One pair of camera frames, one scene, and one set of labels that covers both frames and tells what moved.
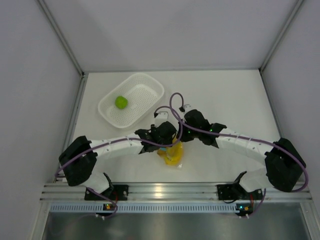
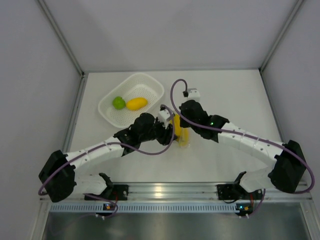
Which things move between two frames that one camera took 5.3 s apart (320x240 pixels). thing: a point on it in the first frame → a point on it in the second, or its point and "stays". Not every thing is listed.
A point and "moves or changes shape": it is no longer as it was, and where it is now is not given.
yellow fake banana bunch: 173,154 moves or changes shape
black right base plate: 231,192 stays
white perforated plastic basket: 130,100 stays
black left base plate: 115,192 stays
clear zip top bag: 173,155 moves or changes shape
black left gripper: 169,141 stays
